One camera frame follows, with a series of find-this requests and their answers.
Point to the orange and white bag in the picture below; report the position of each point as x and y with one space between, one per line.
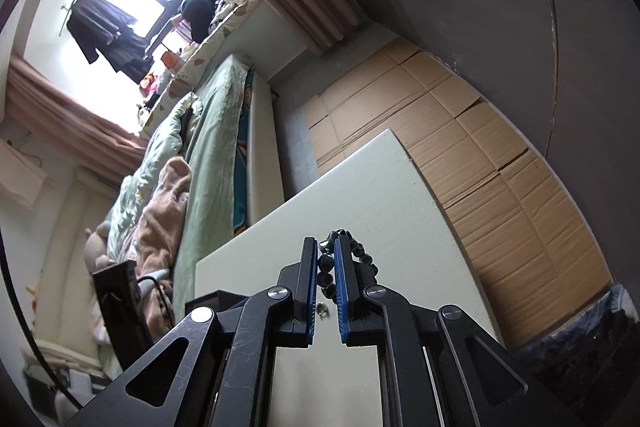
171 59

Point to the beige plush toy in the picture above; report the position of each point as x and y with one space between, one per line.
95 247

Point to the black bag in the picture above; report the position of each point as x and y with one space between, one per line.
200 12

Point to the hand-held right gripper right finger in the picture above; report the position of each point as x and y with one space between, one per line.
342 287

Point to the pink fleece blanket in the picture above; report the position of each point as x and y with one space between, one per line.
160 217

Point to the hanging dark clothes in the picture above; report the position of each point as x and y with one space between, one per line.
100 19

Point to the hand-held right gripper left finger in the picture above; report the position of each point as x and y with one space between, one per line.
312 287

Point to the cream headboard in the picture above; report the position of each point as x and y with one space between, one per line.
75 257

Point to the white table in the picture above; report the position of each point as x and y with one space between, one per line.
500 157

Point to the green bed sheet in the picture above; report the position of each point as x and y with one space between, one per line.
215 157

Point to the patterned window seat cushion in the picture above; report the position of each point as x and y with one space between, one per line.
200 57

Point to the white bed frame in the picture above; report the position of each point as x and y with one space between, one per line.
262 147

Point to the dark blue rug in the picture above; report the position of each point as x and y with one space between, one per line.
575 347

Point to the black gift box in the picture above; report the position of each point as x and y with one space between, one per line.
210 299

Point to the light floral quilt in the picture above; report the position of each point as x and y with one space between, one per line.
160 147

